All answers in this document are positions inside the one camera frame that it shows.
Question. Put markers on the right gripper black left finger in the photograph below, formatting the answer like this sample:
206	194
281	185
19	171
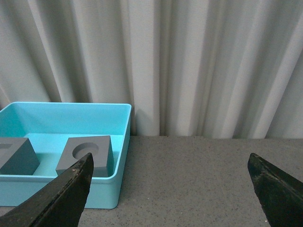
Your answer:
59	204

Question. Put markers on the gray block square recess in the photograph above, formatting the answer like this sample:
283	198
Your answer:
17	156

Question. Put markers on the gray block round recess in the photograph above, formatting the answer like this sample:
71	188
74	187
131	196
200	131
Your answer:
99	146

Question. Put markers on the blue plastic box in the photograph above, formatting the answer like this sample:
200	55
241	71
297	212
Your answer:
48	126

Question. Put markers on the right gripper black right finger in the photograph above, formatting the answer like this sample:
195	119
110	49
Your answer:
280	194

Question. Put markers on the white curtain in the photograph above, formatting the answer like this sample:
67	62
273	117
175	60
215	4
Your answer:
215	68

